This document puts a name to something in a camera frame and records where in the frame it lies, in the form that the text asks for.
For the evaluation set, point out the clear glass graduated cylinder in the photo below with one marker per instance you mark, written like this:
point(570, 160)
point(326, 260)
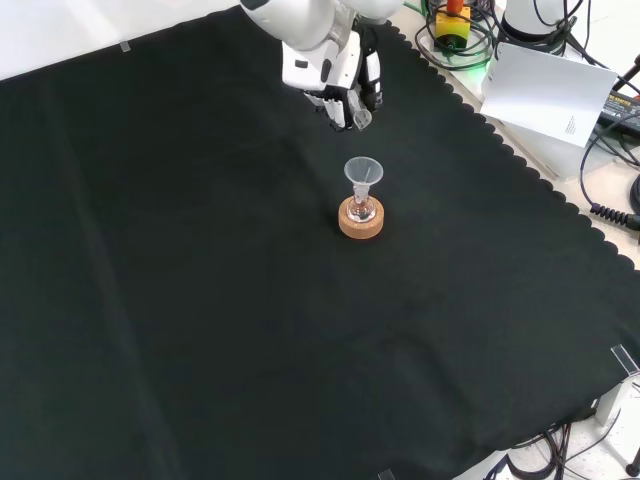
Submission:
point(361, 119)

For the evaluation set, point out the black cloth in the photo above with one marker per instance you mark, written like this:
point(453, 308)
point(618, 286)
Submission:
point(200, 280)

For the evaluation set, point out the clear tape piece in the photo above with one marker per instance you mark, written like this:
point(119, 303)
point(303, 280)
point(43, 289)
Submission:
point(625, 359)
point(125, 47)
point(386, 475)

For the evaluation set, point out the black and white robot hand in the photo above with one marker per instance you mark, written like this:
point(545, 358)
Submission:
point(345, 60)

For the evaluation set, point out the pale board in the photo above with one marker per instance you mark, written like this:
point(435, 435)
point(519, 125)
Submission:
point(545, 90)

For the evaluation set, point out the white bench bracket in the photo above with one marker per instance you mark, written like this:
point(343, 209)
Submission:
point(612, 400)

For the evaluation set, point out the clear round-bottom flask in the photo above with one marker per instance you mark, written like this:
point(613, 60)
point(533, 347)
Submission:
point(361, 212)

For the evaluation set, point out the clear plastic funnel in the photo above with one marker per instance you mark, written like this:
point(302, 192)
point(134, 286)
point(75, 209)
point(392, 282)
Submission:
point(363, 172)

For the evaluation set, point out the yellow stop button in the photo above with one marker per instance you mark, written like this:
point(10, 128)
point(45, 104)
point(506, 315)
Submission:
point(452, 25)

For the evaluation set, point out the black power adapter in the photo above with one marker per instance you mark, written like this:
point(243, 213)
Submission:
point(620, 112)

